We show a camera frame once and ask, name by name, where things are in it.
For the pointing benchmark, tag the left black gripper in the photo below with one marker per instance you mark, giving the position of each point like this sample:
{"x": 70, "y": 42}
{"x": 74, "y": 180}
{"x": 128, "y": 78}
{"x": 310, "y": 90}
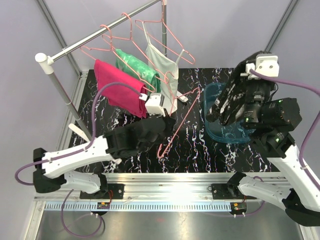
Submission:
{"x": 170, "y": 123}

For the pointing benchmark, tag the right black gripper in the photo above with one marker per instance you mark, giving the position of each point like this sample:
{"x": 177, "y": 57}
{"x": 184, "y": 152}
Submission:
{"x": 251, "y": 81}

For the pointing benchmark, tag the magenta trousers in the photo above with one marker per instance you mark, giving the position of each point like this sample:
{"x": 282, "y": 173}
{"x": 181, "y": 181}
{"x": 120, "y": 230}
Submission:
{"x": 125, "y": 91}

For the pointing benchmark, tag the pink hanger of magenta trousers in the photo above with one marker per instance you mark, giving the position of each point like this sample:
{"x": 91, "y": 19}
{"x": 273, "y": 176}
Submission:
{"x": 109, "y": 40}

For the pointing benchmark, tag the green tie-dye trousers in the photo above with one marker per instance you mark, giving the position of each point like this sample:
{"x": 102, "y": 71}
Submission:
{"x": 138, "y": 69}

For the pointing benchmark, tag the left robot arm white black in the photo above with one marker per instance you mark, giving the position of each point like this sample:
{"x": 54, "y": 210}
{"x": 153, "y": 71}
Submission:
{"x": 56, "y": 170}

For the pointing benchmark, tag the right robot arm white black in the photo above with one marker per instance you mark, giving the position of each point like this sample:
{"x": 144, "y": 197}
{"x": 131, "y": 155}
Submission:
{"x": 272, "y": 122}

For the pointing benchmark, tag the pink hanger of camisole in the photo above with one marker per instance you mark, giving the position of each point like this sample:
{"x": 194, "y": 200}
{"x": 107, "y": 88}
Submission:
{"x": 165, "y": 30}

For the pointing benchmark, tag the blue transparent plastic basket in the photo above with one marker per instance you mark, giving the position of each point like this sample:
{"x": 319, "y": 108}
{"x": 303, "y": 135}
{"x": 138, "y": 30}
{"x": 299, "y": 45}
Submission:
{"x": 230, "y": 134}

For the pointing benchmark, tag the white camisole top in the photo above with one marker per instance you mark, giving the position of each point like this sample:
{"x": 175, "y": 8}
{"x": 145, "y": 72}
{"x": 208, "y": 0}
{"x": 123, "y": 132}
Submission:
{"x": 168, "y": 71}

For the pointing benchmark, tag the metal clothes rack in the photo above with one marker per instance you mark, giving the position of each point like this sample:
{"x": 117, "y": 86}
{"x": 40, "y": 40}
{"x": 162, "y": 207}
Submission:
{"x": 46, "y": 62}

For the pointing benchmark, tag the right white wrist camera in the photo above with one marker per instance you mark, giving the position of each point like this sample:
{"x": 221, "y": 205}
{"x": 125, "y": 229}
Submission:
{"x": 264, "y": 64}

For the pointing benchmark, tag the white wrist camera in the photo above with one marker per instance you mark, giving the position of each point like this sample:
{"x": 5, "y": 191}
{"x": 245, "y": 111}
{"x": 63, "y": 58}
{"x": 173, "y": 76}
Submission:
{"x": 154, "y": 103}
{"x": 264, "y": 64}

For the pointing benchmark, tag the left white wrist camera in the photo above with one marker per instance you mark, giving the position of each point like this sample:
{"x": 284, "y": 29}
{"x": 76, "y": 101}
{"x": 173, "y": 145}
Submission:
{"x": 154, "y": 103}

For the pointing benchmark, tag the aluminium mounting rail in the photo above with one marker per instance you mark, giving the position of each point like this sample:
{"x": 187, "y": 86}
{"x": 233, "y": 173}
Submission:
{"x": 162, "y": 206}

